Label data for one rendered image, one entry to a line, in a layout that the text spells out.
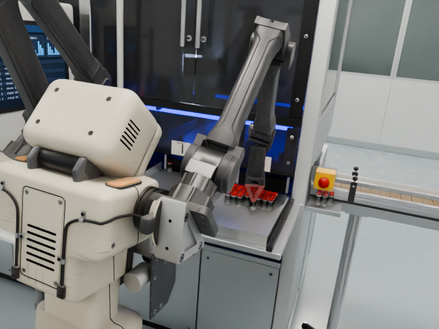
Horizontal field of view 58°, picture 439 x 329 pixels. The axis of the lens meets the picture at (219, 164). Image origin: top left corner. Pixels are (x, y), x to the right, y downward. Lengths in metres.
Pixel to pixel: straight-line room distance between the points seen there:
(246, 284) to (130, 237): 1.13
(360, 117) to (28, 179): 5.63
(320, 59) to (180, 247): 0.96
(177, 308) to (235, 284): 0.35
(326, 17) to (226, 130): 0.76
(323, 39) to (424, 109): 4.79
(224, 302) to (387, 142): 4.70
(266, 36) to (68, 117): 0.45
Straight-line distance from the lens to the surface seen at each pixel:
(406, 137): 6.23
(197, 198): 0.70
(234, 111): 0.82
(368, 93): 6.09
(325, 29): 1.46
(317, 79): 1.47
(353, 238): 1.78
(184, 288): 1.95
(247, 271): 1.78
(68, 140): 0.74
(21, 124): 1.63
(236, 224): 1.36
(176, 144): 1.66
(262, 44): 0.92
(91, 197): 0.68
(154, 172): 1.77
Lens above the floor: 1.50
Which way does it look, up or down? 19 degrees down
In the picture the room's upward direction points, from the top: 5 degrees clockwise
